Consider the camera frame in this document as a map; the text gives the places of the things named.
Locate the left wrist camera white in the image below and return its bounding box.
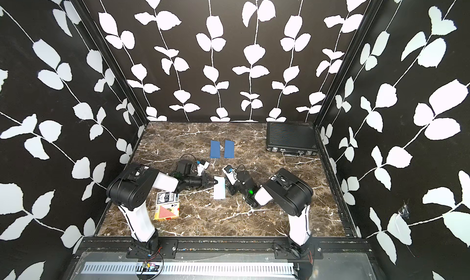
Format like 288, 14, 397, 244
197, 160, 210, 176

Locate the blue white poker card box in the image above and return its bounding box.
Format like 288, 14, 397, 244
155, 191, 179, 207

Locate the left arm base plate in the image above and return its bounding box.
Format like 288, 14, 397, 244
126, 237, 178, 260

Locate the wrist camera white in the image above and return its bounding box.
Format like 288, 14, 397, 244
197, 160, 210, 176
222, 165, 237, 185

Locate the white perforated strip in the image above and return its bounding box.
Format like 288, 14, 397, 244
80, 262, 295, 277

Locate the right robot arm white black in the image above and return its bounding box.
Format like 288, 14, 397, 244
223, 165, 313, 259

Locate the white square paper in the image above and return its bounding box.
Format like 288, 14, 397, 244
213, 176, 226, 200

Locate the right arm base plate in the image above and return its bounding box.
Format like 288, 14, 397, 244
271, 238, 324, 262

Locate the yellow red card box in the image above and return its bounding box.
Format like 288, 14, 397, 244
154, 202, 180, 221

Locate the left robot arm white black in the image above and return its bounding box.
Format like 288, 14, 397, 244
106, 159, 217, 258

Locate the black case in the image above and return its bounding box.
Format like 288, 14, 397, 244
266, 122, 318, 156

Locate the blue square paper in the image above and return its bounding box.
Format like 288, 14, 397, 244
224, 140, 235, 158
210, 140, 220, 158

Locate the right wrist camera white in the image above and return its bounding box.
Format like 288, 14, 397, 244
222, 165, 237, 185

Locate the small green circuit board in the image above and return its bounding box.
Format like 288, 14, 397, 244
141, 262, 161, 274

